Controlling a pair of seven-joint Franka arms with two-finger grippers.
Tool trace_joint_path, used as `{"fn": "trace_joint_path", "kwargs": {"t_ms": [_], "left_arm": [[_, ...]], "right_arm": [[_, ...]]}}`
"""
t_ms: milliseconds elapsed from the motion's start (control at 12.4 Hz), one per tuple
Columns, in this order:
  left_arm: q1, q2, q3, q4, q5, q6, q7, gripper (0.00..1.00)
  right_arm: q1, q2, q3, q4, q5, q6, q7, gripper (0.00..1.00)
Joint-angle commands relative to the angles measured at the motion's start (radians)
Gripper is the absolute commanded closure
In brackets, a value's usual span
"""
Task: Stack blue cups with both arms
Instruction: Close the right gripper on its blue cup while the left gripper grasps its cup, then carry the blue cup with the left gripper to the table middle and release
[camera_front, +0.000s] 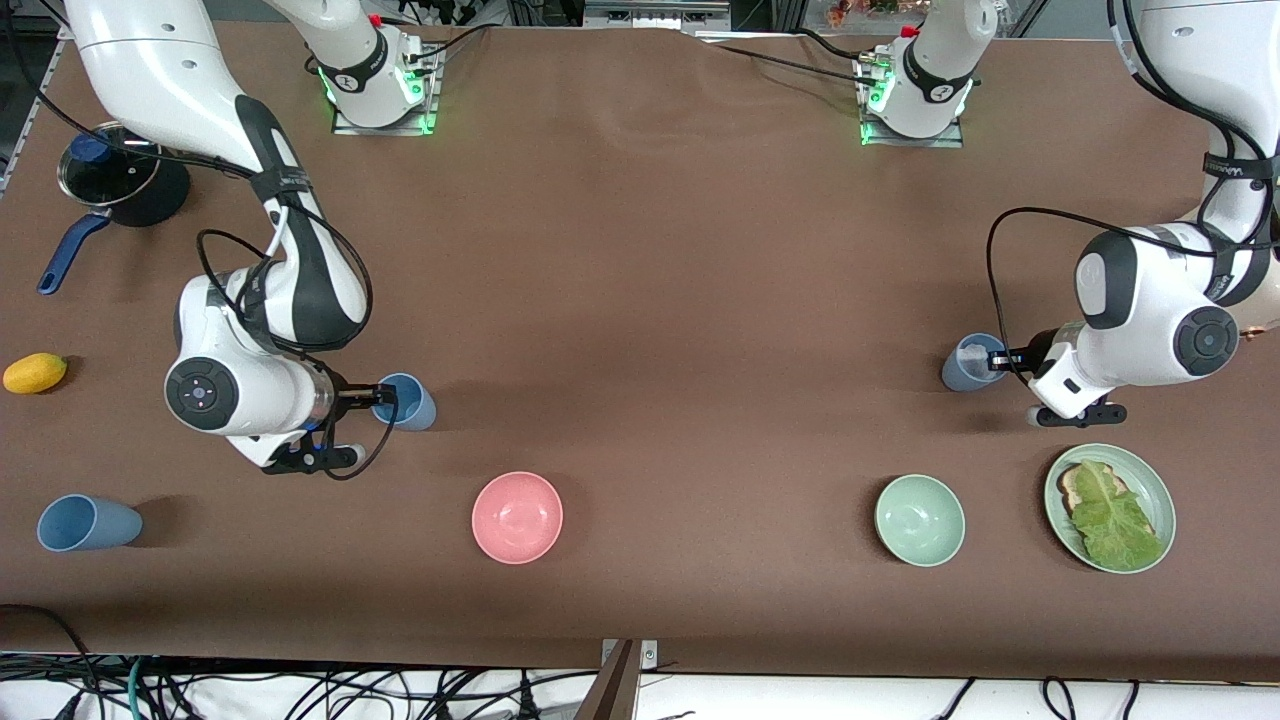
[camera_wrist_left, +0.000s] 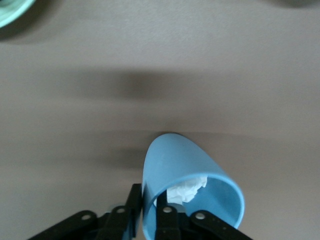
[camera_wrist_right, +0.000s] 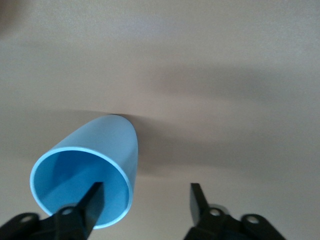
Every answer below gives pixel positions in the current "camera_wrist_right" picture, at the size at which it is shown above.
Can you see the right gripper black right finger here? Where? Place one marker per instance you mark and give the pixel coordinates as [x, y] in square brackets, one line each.
[202, 220]

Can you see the brown table cover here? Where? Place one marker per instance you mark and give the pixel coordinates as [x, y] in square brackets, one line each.
[200, 75]

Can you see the blue plastic cup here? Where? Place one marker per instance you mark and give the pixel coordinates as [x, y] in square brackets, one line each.
[100, 140]

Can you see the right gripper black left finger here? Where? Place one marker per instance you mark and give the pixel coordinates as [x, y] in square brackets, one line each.
[87, 210]

